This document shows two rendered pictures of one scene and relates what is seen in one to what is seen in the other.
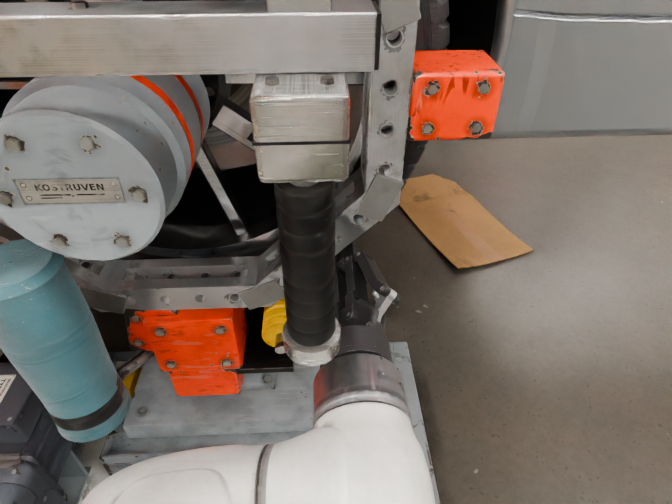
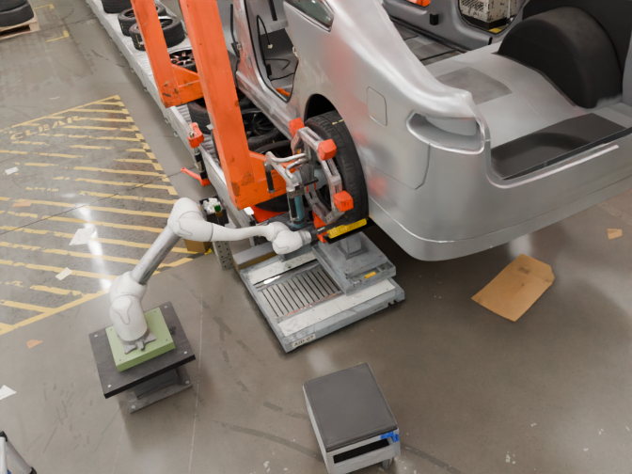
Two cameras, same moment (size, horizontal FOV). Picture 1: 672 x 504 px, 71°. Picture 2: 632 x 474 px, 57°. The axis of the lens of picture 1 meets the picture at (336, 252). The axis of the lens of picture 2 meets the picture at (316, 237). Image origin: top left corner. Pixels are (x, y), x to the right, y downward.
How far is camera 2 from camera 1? 3.07 m
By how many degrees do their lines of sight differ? 55
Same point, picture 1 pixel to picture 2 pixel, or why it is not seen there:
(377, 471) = (288, 235)
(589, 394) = (429, 355)
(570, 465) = (390, 354)
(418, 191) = (528, 266)
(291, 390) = (348, 262)
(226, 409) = (334, 255)
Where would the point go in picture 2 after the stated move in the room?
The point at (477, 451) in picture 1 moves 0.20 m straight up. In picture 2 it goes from (379, 329) to (377, 306)
